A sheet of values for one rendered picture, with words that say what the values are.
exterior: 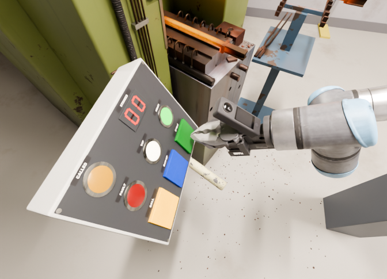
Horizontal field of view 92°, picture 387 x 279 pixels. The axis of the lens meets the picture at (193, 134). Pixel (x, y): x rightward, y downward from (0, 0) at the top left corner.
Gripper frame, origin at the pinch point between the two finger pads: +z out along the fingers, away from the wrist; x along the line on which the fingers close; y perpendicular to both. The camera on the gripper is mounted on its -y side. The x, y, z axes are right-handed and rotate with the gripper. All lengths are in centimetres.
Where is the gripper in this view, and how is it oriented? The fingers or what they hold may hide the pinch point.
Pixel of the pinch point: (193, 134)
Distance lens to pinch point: 51.3
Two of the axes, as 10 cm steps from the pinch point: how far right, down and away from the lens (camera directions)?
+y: 4.9, 5.5, 6.8
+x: 2.2, -8.3, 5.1
